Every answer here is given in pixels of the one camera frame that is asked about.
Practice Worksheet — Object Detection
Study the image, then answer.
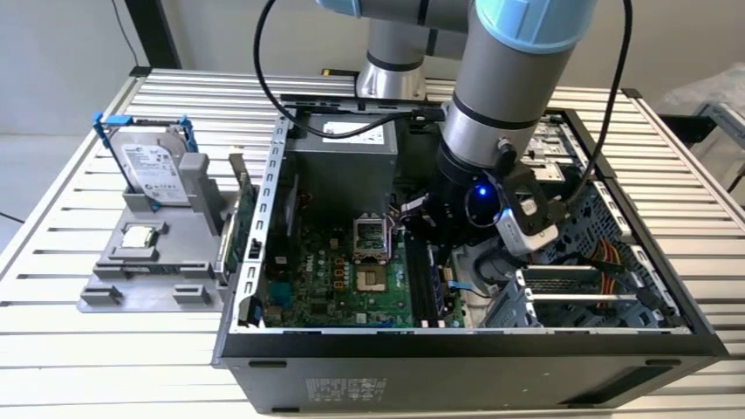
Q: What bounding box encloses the CPU socket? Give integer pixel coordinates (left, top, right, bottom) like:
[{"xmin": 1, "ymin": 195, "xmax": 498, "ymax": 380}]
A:
[{"xmin": 354, "ymin": 264, "xmax": 390, "ymax": 294}]

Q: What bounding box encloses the metal socket cover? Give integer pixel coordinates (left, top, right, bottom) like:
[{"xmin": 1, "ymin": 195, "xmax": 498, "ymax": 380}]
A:
[{"xmin": 352, "ymin": 211, "xmax": 390, "ymax": 264}]

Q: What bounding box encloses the thin black camera cable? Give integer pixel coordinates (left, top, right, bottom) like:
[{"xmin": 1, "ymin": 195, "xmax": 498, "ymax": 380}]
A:
[{"xmin": 566, "ymin": 0, "xmax": 637, "ymax": 206}]

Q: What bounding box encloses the thick black camera cable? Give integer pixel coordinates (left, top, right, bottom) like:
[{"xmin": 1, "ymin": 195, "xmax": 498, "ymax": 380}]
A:
[{"xmin": 253, "ymin": 0, "xmax": 446, "ymax": 141}]

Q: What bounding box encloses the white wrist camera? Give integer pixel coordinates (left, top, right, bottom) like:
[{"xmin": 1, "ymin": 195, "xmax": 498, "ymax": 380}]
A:
[{"xmin": 493, "ymin": 168, "xmax": 565, "ymax": 257}]

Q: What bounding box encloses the black frame post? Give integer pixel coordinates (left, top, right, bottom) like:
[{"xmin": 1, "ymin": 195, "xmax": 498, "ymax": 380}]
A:
[{"xmin": 124, "ymin": 0, "xmax": 182, "ymax": 71}]

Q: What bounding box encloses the clear plastic wrap bundle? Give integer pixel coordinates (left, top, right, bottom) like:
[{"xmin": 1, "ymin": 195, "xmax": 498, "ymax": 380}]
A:
[{"xmin": 662, "ymin": 60, "xmax": 745, "ymax": 115}]

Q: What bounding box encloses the hard disk in blue carrier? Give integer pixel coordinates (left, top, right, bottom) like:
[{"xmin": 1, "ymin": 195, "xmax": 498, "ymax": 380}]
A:
[{"xmin": 92, "ymin": 112, "xmax": 198, "ymax": 213}]

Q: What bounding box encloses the silver aluminium frame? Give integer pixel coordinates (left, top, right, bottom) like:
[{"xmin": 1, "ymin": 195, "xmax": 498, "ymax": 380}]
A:
[{"xmin": 695, "ymin": 100, "xmax": 745, "ymax": 152}]

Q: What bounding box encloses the silver CPU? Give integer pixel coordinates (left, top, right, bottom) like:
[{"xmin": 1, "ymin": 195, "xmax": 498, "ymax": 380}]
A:
[{"xmin": 118, "ymin": 225, "xmax": 158, "ymax": 249}]

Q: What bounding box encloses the black PC case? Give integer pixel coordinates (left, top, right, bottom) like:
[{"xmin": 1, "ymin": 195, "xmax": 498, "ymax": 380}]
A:
[{"xmin": 208, "ymin": 93, "xmax": 733, "ymax": 416}]

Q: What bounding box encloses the green motherboard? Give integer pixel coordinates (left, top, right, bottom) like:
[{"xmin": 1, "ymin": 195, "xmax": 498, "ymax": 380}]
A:
[{"xmin": 261, "ymin": 222, "xmax": 466, "ymax": 331}]

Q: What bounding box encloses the grey power supply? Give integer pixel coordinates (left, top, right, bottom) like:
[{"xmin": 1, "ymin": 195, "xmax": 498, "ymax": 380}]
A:
[{"xmin": 284, "ymin": 115, "xmax": 400, "ymax": 219}]

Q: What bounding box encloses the blue expansion slot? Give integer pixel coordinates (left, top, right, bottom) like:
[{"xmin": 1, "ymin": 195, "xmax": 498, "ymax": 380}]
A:
[{"xmin": 301, "ymin": 320, "xmax": 397, "ymax": 331}]

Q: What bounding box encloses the green graphics card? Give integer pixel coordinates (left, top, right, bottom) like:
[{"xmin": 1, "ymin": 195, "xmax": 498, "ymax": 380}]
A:
[{"xmin": 212, "ymin": 150, "xmax": 262, "ymax": 285}]

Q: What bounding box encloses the orange wire bundle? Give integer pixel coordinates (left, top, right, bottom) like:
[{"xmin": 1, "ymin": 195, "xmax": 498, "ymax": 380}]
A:
[{"xmin": 590, "ymin": 237, "xmax": 624, "ymax": 302}]

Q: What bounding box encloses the grey metal disk bay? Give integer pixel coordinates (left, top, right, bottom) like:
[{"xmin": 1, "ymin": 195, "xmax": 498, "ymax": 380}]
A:
[{"xmin": 482, "ymin": 265, "xmax": 641, "ymax": 329}]

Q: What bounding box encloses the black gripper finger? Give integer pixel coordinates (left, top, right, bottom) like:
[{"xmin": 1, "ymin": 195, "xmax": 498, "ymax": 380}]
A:
[{"xmin": 397, "ymin": 193, "xmax": 454, "ymax": 264}]

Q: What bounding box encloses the metal drive bay cage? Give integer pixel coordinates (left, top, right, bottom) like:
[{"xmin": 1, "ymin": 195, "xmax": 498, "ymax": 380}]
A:
[{"xmin": 510, "ymin": 113, "xmax": 596, "ymax": 189}]

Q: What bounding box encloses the black metal bracket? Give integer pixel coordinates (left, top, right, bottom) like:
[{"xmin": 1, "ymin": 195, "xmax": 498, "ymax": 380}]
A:
[{"xmin": 656, "ymin": 113, "xmax": 718, "ymax": 146}]

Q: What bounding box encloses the grey parts rack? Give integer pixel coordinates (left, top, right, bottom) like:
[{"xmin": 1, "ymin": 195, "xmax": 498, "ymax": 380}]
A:
[{"xmin": 78, "ymin": 152, "xmax": 245, "ymax": 313}]

